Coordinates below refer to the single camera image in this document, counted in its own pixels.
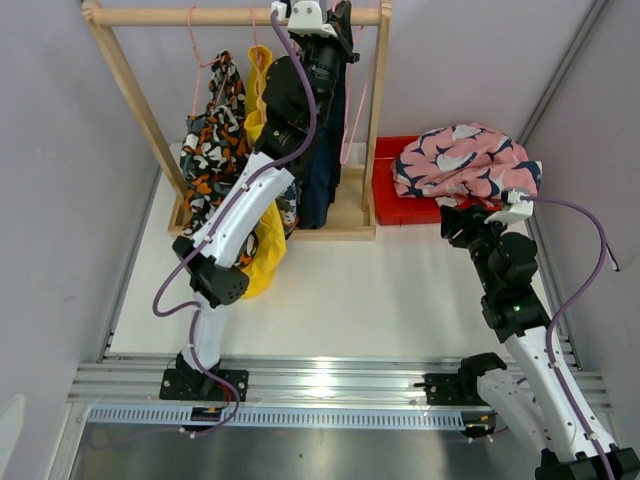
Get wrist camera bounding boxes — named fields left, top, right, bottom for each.
left=271, top=1, right=337, bottom=38
left=484, top=188, right=534, bottom=226

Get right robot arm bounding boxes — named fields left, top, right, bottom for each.
left=440, top=205, right=639, bottom=479

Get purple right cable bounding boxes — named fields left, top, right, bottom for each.
left=519, top=194, right=621, bottom=480

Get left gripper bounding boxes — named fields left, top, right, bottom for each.
left=296, top=1, right=359, bottom=124

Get pink wire hanger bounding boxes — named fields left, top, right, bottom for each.
left=187, top=6, right=217, bottom=119
left=250, top=7, right=264, bottom=102
left=339, top=0, right=381, bottom=166

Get pink whale print shorts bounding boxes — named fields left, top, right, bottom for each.
left=390, top=122, right=542, bottom=207

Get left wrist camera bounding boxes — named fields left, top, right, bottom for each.
left=271, top=1, right=337, bottom=38

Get blue orange patterned shorts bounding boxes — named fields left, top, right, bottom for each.
left=275, top=180, right=299, bottom=239

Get slotted cable duct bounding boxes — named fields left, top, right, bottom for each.
left=87, top=404, right=490, bottom=431

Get black orange camouflage shorts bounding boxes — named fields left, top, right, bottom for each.
left=179, top=51, right=256, bottom=238

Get navy blue shorts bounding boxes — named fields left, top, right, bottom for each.
left=298, top=65, right=346, bottom=229

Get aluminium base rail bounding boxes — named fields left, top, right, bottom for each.
left=67, top=352, right=614, bottom=416

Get red plastic tray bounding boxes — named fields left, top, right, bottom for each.
left=372, top=136, right=500, bottom=226

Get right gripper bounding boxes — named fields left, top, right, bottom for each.
left=438, top=204, right=510, bottom=294

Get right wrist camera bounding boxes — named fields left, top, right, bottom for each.
left=484, top=188, right=534, bottom=226

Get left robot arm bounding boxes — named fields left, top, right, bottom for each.
left=171, top=1, right=359, bottom=400

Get yellow shorts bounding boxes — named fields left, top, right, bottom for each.
left=241, top=45, right=287, bottom=300

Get wooden clothes rack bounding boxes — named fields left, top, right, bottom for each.
left=81, top=1, right=392, bottom=241

